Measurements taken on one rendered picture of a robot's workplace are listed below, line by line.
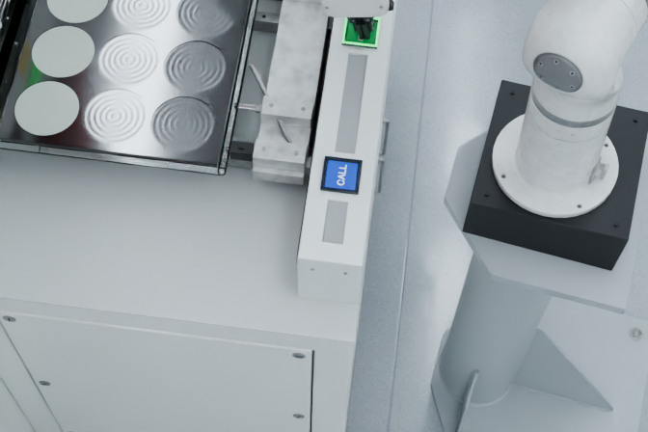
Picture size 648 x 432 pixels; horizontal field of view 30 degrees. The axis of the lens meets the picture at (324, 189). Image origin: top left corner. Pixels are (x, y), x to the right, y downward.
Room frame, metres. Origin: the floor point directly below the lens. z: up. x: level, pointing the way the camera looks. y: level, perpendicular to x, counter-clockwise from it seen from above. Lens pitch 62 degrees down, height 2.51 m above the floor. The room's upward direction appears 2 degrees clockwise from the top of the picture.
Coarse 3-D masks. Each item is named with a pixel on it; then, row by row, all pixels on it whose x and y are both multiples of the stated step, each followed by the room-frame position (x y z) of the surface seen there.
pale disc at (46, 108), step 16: (32, 96) 1.02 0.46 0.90; (48, 96) 1.02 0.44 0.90; (64, 96) 1.02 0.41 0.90; (16, 112) 0.99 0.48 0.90; (32, 112) 0.99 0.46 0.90; (48, 112) 0.99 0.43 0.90; (64, 112) 0.99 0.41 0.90; (32, 128) 0.96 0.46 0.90; (48, 128) 0.96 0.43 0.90; (64, 128) 0.96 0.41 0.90
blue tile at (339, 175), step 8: (328, 160) 0.89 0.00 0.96; (328, 168) 0.87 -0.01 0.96; (336, 168) 0.87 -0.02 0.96; (344, 168) 0.87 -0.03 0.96; (352, 168) 0.88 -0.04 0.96; (328, 176) 0.86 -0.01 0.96; (336, 176) 0.86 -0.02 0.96; (344, 176) 0.86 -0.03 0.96; (352, 176) 0.86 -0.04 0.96; (328, 184) 0.85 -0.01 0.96; (336, 184) 0.85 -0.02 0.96; (344, 184) 0.85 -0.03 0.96; (352, 184) 0.85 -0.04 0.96
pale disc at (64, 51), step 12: (48, 36) 1.13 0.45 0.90; (60, 36) 1.14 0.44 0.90; (72, 36) 1.14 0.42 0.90; (84, 36) 1.14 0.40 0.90; (36, 48) 1.11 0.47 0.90; (48, 48) 1.11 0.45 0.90; (60, 48) 1.11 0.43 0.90; (72, 48) 1.11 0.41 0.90; (84, 48) 1.11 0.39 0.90; (36, 60) 1.09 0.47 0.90; (48, 60) 1.09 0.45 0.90; (60, 60) 1.09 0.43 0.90; (72, 60) 1.09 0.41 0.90; (84, 60) 1.09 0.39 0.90; (48, 72) 1.06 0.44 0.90; (60, 72) 1.06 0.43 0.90; (72, 72) 1.07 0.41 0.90
